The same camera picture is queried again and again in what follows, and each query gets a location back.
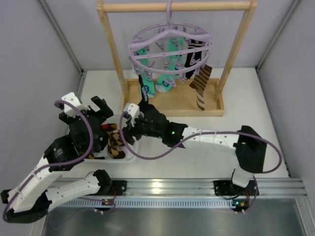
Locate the brown argyle sock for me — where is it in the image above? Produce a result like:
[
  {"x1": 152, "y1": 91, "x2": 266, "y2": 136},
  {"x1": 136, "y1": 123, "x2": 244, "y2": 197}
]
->
[{"x1": 104, "y1": 123, "x2": 126, "y2": 159}]

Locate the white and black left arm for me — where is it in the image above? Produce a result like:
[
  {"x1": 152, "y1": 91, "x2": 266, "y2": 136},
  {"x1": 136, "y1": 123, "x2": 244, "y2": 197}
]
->
[{"x1": 0, "y1": 93, "x2": 113, "y2": 224}]

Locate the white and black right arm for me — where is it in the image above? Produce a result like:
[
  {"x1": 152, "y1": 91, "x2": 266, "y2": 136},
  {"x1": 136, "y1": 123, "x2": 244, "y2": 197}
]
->
[{"x1": 122, "y1": 106, "x2": 267, "y2": 188}]

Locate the purple round clip hanger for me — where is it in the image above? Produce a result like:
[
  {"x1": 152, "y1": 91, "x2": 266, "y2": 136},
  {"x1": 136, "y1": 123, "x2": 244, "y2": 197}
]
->
[{"x1": 128, "y1": 1, "x2": 213, "y2": 87}]

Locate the orange argyle sock in basket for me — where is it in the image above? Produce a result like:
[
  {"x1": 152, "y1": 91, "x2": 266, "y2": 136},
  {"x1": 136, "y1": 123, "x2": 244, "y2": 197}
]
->
[{"x1": 85, "y1": 154, "x2": 95, "y2": 160}]

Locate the white plastic basket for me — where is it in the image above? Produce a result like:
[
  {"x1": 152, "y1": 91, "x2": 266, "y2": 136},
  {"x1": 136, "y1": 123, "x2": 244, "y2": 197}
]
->
[{"x1": 78, "y1": 115, "x2": 139, "y2": 164}]

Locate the wooden hanging rack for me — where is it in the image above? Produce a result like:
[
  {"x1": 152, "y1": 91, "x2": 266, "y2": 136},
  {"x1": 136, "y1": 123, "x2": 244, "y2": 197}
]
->
[{"x1": 96, "y1": 0, "x2": 257, "y2": 117}]

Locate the mint green sock right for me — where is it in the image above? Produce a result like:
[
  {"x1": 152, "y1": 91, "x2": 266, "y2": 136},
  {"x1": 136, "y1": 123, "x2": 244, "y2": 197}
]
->
[{"x1": 155, "y1": 38, "x2": 183, "y2": 93}]

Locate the mint green sock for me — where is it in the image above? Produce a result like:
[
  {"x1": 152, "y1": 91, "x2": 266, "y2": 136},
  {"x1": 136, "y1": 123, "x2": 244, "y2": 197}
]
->
[
  {"x1": 155, "y1": 38, "x2": 183, "y2": 93},
  {"x1": 133, "y1": 48, "x2": 148, "y2": 79}
]

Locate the mint green sock left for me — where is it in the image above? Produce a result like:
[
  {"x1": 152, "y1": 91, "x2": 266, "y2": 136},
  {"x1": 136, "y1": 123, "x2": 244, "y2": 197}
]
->
[{"x1": 133, "y1": 48, "x2": 148, "y2": 79}]

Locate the brown striped sock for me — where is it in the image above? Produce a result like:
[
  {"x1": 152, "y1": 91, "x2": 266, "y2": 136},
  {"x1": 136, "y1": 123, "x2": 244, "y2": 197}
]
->
[{"x1": 189, "y1": 65, "x2": 213, "y2": 110}]

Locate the black white striped sock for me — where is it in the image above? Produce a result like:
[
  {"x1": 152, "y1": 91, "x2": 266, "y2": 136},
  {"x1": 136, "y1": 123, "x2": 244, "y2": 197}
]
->
[{"x1": 185, "y1": 39, "x2": 202, "y2": 79}]

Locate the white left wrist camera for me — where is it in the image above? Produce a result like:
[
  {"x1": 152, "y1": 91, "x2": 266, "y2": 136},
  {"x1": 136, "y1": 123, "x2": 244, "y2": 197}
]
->
[{"x1": 61, "y1": 92, "x2": 90, "y2": 117}]

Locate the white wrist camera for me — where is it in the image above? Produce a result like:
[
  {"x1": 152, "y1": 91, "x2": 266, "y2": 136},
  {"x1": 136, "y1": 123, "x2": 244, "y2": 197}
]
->
[
  {"x1": 123, "y1": 103, "x2": 140, "y2": 126},
  {"x1": 61, "y1": 92, "x2": 90, "y2": 117}
]

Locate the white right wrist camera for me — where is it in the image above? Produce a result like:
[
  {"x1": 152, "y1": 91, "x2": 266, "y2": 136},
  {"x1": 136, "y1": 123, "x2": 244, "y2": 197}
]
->
[{"x1": 123, "y1": 103, "x2": 140, "y2": 126}]

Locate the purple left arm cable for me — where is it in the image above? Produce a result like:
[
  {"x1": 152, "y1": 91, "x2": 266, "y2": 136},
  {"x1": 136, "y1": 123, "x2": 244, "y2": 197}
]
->
[{"x1": 1, "y1": 99, "x2": 119, "y2": 221}]

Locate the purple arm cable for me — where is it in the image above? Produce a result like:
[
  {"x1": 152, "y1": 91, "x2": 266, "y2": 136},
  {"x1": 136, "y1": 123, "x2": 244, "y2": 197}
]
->
[
  {"x1": 1, "y1": 99, "x2": 119, "y2": 221},
  {"x1": 119, "y1": 110, "x2": 283, "y2": 214}
]

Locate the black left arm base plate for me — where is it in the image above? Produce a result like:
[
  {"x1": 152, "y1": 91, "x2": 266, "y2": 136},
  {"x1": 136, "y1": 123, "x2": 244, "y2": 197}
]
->
[{"x1": 97, "y1": 180, "x2": 127, "y2": 196}]

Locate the grey slotted cable duct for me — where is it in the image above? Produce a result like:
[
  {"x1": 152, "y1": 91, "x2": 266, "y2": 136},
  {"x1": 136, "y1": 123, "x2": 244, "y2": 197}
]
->
[{"x1": 61, "y1": 198, "x2": 235, "y2": 209}]

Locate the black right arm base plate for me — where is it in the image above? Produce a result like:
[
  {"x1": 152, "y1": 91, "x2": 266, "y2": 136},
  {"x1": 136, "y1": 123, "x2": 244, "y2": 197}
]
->
[{"x1": 213, "y1": 180, "x2": 257, "y2": 197}]

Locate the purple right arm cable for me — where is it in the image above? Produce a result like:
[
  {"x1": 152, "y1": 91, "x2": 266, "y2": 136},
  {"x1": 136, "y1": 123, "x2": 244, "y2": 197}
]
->
[{"x1": 119, "y1": 110, "x2": 283, "y2": 214}]

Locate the aluminium mounting rail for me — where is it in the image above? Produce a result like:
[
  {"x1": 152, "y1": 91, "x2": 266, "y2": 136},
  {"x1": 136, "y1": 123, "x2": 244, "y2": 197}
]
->
[{"x1": 122, "y1": 178, "x2": 307, "y2": 198}]

